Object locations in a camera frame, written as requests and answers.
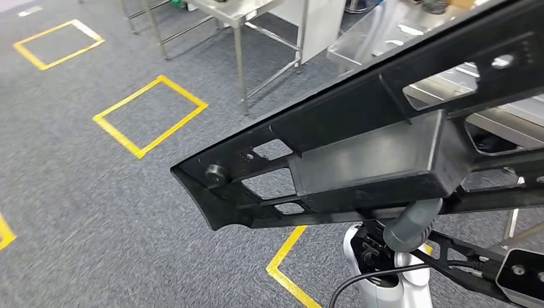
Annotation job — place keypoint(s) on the black plastic plate frame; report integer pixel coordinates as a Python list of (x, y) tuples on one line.
[(374, 170)]

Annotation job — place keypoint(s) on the stainless steel workbench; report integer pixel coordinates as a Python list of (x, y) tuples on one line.
[(344, 53)]

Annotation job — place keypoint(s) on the yellow floor tape square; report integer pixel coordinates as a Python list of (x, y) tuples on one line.
[(280, 253)]

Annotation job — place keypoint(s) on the white cabinet panel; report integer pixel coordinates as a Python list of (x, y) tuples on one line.
[(323, 25)]

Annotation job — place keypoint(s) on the stainless steel side table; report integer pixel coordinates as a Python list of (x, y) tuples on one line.
[(229, 10)]

